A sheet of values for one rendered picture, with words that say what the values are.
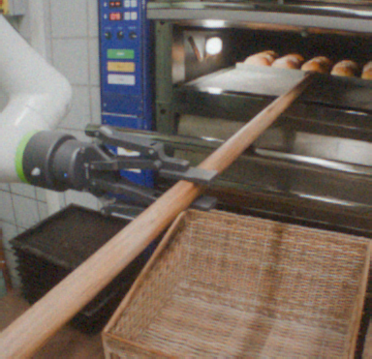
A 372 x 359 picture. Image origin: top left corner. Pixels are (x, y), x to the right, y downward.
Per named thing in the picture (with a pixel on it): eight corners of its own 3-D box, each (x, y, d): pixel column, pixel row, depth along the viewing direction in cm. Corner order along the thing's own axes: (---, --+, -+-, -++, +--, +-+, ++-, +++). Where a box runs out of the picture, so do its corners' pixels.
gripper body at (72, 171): (79, 130, 68) (129, 136, 64) (84, 180, 71) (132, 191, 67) (48, 144, 61) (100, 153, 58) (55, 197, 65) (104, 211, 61)
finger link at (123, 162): (106, 163, 65) (104, 153, 65) (171, 162, 60) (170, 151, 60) (90, 171, 62) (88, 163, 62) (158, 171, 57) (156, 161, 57)
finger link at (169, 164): (155, 164, 60) (154, 142, 59) (189, 168, 58) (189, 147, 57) (149, 167, 59) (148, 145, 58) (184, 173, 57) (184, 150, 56)
